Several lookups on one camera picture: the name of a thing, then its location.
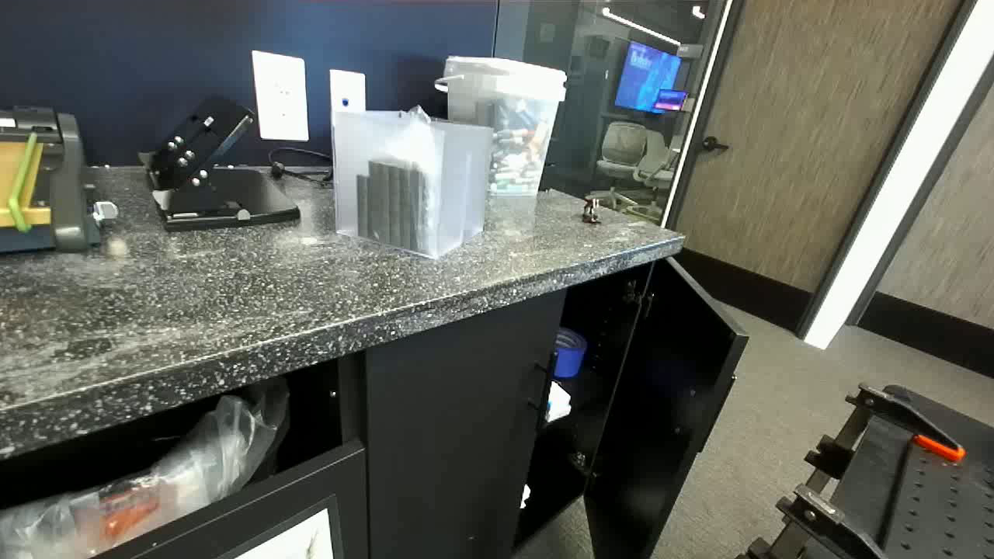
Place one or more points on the black cabinet door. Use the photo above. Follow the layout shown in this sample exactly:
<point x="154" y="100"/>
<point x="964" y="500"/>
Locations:
<point x="670" y="404"/>

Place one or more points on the clear plastic lidded tub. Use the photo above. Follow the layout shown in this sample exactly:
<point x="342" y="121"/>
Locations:
<point x="523" y="124"/>

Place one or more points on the blue container in cabinet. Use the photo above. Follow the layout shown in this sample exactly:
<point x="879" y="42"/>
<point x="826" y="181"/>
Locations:
<point x="571" y="354"/>

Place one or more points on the white door frame post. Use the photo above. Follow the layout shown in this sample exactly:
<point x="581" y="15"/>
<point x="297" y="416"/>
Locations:
<point x="902" y="174"/>

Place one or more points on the white wall switch plate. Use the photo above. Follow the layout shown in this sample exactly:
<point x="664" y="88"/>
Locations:
<point x="348" y="92"/>

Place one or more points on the white wall outlet plate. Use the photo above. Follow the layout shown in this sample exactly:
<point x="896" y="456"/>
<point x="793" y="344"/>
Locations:
<point x="281" y="94"/>

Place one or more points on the small black object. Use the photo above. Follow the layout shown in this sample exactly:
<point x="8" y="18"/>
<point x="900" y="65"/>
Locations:
<point x="591" y="213"/>

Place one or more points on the white item in cabinet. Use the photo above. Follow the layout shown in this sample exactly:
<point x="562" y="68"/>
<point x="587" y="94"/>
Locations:
<point x="556" y="402"/>

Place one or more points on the computer monitor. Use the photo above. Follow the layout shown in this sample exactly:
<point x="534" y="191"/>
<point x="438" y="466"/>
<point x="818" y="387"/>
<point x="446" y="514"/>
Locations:
<point x="646" y="79"/>

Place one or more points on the grey office chair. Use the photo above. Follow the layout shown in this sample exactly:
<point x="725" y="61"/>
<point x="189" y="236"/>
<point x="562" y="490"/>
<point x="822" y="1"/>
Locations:
<point x="632" y="150"/>

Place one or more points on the white label on drawer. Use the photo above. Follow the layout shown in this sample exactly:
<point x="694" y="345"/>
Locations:
<point x="297" y="540"/>

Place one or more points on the clear plastic trash bag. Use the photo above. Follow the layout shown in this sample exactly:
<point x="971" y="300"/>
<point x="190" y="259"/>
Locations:
<point x="175" y="476"/>

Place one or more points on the clear box with grey blocks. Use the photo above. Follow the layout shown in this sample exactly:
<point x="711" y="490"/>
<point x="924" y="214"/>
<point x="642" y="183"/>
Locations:
<point x="413" y="174"/>

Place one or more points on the black perforated cart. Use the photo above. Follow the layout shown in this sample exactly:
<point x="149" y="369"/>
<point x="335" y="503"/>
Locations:
<point x="912" y="497"/>

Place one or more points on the black trash drawer front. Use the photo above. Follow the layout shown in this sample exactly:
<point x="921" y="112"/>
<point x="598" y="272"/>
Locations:
<point x="260" y="497"/>

